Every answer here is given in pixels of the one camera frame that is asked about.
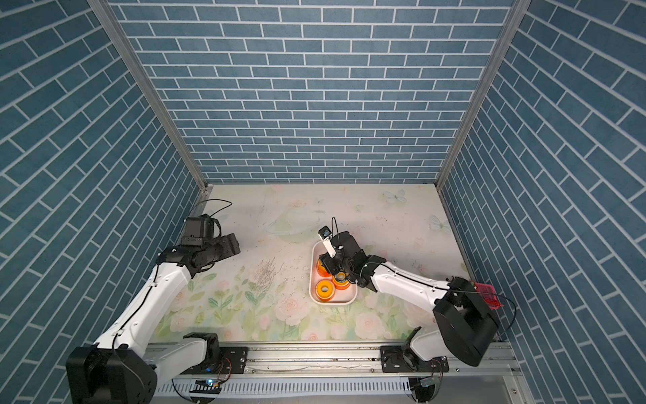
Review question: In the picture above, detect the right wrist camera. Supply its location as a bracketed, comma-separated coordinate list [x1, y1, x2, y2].
[318, 226, 336, 258]

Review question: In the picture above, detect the orange sealing tape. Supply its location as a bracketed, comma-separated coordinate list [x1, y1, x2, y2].
[315, 279, 336, 302]
[316, 259, 331, 278]

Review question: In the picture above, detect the yellow black tape roll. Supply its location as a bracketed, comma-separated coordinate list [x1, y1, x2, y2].
[331, 272, 351, 291]

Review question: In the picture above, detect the white storage box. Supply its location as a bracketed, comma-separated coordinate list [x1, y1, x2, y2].
[308, 242, 358, 306]

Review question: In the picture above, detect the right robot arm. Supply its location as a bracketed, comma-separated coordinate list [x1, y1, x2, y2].
[318, 226, 500, 372]

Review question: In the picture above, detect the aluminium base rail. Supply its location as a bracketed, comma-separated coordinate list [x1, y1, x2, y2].
[140, 338, 522, 384]

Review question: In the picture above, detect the pink basket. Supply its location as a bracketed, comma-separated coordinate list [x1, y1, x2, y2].
[474, 283, 503, 311]

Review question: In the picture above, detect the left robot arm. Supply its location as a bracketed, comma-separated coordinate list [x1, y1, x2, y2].
[66, 215, 241, 403]

